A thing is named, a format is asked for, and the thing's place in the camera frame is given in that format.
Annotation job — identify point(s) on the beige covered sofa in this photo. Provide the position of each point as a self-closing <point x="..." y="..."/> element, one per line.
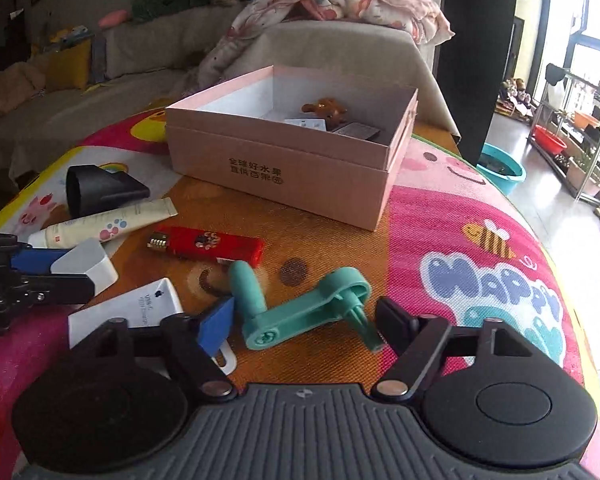
<point x="320" y="50"/>

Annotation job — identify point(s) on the dark packet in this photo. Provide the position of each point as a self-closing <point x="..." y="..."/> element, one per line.
<point x="356" y="131"/>

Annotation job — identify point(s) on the black hat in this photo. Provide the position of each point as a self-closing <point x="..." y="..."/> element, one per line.
<point x="555" y="74"/>

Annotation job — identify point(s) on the pink plush toy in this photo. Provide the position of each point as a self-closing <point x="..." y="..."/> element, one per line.
<point x="112" y="18"/>

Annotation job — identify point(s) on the pink cardboard box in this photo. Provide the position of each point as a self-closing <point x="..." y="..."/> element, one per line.
<point x="280" y="175"/>

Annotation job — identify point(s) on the white cream tube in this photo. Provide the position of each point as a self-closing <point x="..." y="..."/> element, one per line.
<point x="100" y="225"/>

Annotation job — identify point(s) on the colourful cartoon play mat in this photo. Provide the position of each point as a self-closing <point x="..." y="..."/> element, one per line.
<point x="430" y="210"/>

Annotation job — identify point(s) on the white remote control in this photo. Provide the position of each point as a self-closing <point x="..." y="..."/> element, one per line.
<point x="307" y="123"/>

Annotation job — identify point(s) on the teal plastic basin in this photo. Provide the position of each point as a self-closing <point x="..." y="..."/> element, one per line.
<point x="500" y="177"/>

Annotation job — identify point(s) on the potted plant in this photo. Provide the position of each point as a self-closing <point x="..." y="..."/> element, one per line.
<point x="582" y="172"/>

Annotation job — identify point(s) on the black hair dryer nozzle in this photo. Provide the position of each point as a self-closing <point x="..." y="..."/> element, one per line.
<point x="97" y="187"/>

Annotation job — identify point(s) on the pile of plush toys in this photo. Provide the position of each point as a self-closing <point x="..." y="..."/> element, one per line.
<point x="515" y="97"/>

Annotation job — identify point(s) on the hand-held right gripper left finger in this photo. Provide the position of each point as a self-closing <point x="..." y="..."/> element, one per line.
<point x="215" y="325"/>

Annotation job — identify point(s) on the brown bear figurine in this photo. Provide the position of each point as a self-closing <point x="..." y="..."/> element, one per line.
<point x="325" y="109"/>

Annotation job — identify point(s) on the yellow plush toy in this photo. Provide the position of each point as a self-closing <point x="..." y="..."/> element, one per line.
<point x="72" y="35"/>

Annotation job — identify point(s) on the red lighter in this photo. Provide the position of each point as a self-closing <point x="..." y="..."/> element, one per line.
<point x="210" y="246"/>

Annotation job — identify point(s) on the red plastic basin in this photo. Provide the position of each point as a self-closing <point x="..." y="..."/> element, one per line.
<point x="550" y="140"/>

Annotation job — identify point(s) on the yellow cushion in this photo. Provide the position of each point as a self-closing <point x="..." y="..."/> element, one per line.
<point x="70" y="67"/>

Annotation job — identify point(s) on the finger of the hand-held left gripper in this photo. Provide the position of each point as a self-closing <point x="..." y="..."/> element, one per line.
<point x="55" y="290"/>
<point x="40" y="259"/>

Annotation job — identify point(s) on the white plastic scoop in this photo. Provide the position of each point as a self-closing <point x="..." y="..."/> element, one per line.
<point x="92" y="265"/>

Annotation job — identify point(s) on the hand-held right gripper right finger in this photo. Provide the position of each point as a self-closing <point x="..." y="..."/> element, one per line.
<point x="395" y="320"/>

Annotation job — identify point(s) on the green plush toy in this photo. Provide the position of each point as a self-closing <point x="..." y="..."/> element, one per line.
<point x="165" y="0"/>

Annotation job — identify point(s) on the beige cloth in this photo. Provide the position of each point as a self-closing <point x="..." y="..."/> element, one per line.
<point x="10" y="90"/>

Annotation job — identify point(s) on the white power adapter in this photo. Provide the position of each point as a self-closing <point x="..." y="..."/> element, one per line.
<point x="145" y="300"/>

